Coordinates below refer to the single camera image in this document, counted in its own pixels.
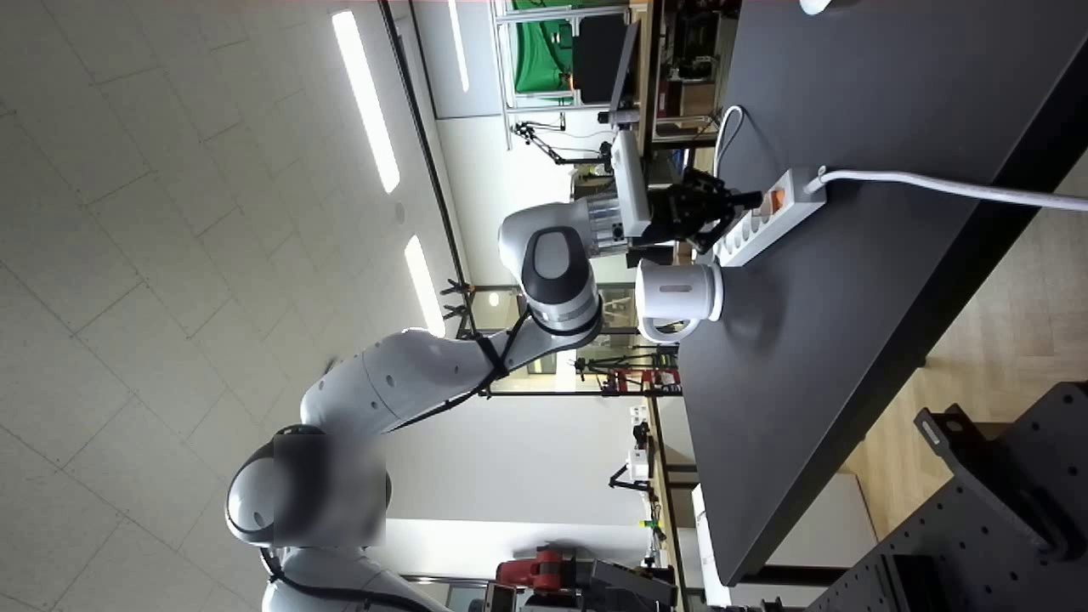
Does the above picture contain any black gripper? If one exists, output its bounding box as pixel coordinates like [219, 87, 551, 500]
[645, 170, 764, 245]

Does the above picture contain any white power strip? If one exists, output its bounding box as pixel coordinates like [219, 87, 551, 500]
[714, 164, 835, 271]

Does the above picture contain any white mug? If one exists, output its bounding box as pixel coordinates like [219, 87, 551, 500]
[634, 256, 729, 347]

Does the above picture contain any wooden shelf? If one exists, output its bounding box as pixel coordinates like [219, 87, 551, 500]
[626, 0, 745, 151]

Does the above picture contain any black tripod stand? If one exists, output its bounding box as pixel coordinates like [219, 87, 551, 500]
[439, 276, 683, 400]

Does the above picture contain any short ceiling light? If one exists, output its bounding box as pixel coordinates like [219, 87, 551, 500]
[401, 235, 449, 342]

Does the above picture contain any narrow ceiling light strip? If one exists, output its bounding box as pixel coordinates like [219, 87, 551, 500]
[447, 0, 472, 95]

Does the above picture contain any long ceiling light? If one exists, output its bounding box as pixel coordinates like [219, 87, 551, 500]
[331, 7, 404, 196]

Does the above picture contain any red machine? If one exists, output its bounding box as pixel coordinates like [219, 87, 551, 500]
[492, 543, 593, 605]

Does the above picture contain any black perforated breadboard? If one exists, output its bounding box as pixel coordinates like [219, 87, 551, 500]
[810, 381, 1088, 612]

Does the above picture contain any white cable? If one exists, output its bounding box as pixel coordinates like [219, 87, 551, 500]
[709, 103, 753, 188]

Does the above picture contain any white power strip cord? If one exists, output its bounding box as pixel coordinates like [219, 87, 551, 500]
[801, 164, 1088, 218]

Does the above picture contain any green cart with white frame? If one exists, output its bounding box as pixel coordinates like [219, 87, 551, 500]
[492, 0, 639, 128]

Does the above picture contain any black metal bracket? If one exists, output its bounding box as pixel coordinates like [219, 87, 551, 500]
[916, 406, 1001, 485]

